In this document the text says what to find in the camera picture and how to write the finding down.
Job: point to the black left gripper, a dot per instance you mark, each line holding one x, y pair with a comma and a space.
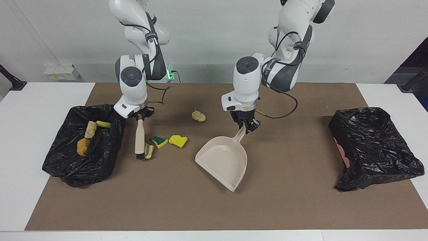
244, 115

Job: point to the green and yellow sponge piece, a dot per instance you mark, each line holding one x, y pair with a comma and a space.
159, 142

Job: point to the notched yellow sponge piece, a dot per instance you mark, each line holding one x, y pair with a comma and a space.
104, 124

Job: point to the pink bin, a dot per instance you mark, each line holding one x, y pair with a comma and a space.
342, 154

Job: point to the beige hand brush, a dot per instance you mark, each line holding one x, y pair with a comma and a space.
139, 140

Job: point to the white wall socket box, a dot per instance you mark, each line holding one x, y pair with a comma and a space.
62, 73

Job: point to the orange brown sponge piece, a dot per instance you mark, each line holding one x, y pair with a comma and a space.
83, 147

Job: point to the brown table mat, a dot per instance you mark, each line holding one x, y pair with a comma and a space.
167, 207

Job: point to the beige plastic dustpan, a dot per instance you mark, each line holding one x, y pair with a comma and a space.
224, 160

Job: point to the black stand foot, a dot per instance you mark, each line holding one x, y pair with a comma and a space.
15, 84
409, 85

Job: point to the black bag over pink bin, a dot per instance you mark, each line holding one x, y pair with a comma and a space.
374, 147

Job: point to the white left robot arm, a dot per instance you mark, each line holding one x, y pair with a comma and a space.
247, 80

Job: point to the beige sponge piece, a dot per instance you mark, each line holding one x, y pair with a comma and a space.
198, 116

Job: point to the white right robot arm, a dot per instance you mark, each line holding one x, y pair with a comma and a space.
133, 83

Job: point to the black bag lined bin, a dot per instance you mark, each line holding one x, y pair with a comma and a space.
100, 157

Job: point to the pale sponge piece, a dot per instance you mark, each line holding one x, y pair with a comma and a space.
150, 151

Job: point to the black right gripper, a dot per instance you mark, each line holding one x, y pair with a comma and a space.
146, 112

